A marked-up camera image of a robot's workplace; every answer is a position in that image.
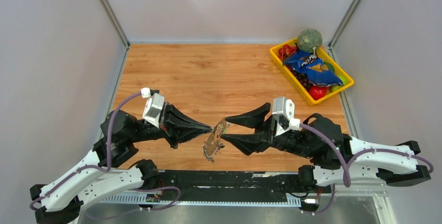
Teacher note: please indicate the red apple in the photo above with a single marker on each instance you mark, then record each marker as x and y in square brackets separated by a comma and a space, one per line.
[317, 92]

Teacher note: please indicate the white slotted cable duct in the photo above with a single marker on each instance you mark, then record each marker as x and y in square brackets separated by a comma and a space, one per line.
[142, 198]

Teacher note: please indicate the green fruit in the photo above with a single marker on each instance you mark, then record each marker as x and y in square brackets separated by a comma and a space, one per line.
[344, 81]

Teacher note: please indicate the blue snack bag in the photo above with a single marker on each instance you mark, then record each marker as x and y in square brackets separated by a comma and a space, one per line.
[317, 72]

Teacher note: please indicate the dark grapes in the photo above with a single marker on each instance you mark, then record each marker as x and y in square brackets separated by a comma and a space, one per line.
[302, 79]

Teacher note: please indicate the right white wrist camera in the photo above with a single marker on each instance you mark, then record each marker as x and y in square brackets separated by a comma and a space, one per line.
[283, 113]

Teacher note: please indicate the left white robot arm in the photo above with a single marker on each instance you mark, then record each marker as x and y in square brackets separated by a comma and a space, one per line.
[63, 200]

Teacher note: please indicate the strawberries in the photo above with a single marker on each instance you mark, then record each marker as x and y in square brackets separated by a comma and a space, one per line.
[287, 50]

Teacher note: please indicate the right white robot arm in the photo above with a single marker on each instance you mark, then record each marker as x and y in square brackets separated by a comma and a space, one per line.
[334, 157]

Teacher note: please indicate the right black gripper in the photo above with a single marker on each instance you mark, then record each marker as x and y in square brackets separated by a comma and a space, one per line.
[264, 132]

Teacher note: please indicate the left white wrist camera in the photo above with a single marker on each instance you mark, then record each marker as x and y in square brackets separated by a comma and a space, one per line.
[153, 109]

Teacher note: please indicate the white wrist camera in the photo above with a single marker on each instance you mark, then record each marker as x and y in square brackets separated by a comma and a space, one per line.
[153, 109]
[283, 113]

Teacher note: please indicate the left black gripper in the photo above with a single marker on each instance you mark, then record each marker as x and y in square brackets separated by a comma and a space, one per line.
[172, 121]

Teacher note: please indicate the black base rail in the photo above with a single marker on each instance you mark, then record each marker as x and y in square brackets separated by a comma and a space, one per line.
[230, 186]

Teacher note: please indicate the green melon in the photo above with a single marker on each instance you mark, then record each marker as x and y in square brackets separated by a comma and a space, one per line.
[309, 40]

